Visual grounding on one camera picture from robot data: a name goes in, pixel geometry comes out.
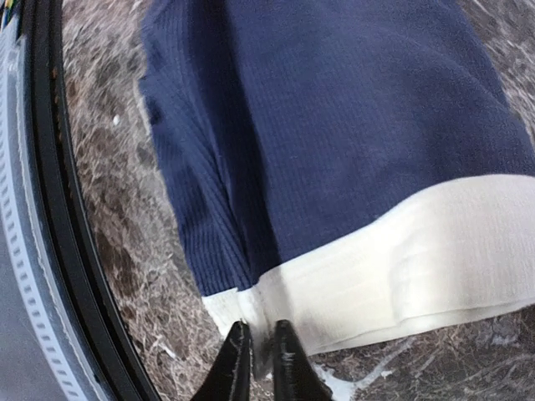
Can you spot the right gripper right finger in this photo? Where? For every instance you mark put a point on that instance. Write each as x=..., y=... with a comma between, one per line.
x=293, y=376

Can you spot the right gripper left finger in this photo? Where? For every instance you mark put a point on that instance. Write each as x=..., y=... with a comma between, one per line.
x=230, y=374

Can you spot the navy underwear white waistband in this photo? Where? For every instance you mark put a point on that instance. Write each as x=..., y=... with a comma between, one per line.
x=350, y=166

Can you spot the black front rail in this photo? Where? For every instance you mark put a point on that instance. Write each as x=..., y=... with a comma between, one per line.
x=93, y=313

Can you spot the white slotted cable duct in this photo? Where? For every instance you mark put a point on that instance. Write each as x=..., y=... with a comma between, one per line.
x=54, y=340

